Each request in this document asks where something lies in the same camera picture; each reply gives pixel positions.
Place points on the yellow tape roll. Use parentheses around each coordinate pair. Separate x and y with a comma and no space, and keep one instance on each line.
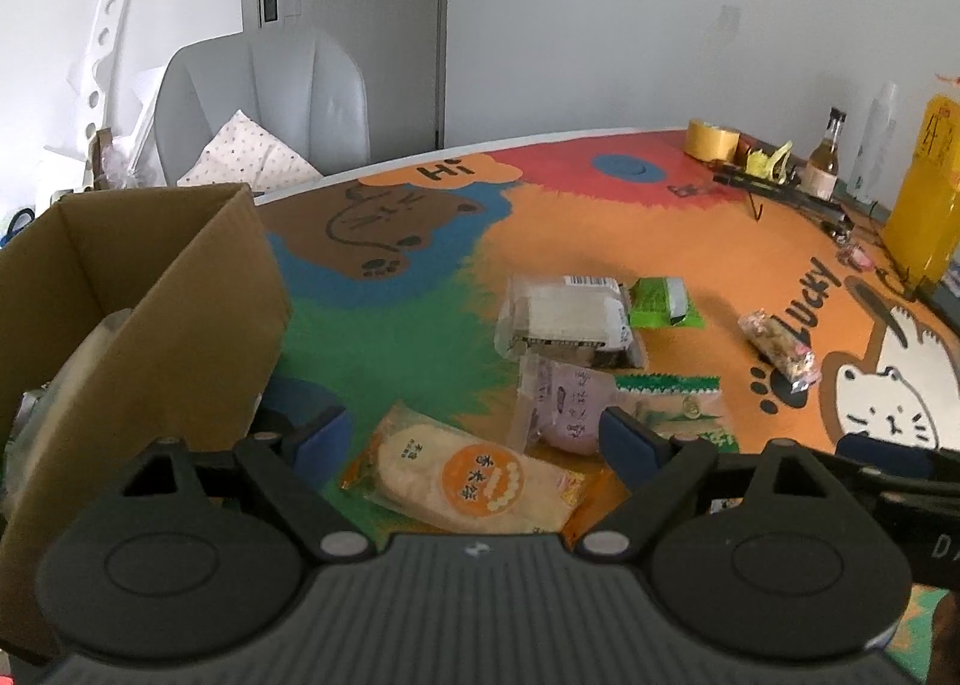
(712,139)

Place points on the orange rice cracker packet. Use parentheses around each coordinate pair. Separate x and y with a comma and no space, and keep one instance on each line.
(465,479)

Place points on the white dotted pillow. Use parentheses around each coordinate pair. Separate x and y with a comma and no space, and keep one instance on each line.
(240,156)

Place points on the small pink item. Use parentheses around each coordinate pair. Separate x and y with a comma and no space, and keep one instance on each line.
(855,255)

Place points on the small glass bottle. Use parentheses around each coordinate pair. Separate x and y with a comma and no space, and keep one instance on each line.
(823,164)

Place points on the clear plastic bottle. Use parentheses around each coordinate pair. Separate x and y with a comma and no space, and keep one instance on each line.
(874,145)

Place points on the purple bun packet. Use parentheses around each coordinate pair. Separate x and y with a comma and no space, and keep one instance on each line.
(559,400)

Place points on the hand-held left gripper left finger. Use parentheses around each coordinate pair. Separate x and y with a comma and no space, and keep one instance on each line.
(322,434)

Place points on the colourful cartoon printed table mat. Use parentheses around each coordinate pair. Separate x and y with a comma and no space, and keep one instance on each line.
(600,235)

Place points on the brown packaging scraps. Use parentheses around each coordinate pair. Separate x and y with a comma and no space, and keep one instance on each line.
(109,156)

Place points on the brown cardboard box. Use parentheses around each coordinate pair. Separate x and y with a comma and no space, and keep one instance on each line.
(187,295)

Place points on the small green snack packet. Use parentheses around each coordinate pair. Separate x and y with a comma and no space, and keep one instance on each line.
(656,302)

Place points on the yellow crumpled wrapper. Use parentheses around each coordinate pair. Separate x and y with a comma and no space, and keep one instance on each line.
(771,162)

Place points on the clear white rice cake packet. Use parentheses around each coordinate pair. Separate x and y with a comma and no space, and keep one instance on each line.
(570,314)

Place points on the grey padded chair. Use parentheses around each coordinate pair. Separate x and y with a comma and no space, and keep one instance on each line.
(300,85)

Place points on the white foam board with holes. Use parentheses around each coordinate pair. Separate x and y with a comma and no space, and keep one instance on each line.
(105,33)

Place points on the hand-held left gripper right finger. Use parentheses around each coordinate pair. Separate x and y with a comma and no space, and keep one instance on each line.
(622,437)

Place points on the blue plastic item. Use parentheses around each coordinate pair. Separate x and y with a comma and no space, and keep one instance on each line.
(19,220)

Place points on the clear nut bar packet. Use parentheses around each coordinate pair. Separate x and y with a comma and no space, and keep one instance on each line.
(780,347)

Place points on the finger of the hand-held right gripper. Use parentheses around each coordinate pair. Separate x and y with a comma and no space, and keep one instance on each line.
(881,451)

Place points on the green white cracker packet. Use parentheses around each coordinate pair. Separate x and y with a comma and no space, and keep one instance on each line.
(675,404)

